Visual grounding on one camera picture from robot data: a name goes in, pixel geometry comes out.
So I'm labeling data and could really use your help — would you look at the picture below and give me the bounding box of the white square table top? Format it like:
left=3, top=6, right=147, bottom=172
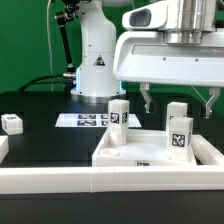
left=92, top=129, right=196, bottom=167

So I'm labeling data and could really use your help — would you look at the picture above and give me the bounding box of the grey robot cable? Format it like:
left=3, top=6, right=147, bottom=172
left=190, top=85, right=208, bottom=104

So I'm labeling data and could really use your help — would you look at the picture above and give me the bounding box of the white cable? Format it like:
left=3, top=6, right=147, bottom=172
left=46, top=0, right=56, bottom=92

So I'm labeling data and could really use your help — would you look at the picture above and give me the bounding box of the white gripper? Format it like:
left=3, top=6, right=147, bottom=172
left=113, top=30, right=224, bottom=119

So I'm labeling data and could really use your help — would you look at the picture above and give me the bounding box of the black cable bundle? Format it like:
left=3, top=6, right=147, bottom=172
left=17, top=73, right=76, bottom=93

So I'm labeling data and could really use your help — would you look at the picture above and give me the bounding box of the white base marker plate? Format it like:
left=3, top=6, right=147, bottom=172
left=55, top=113, right=141, bottom=128

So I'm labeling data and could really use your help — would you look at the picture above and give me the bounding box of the white u-shaped obstacle fence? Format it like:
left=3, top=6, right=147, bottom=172
left=0, top=134, right=224, bottom=195

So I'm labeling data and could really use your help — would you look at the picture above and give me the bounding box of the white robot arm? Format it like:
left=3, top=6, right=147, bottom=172
left=72, top=0, right=224, bottom=117

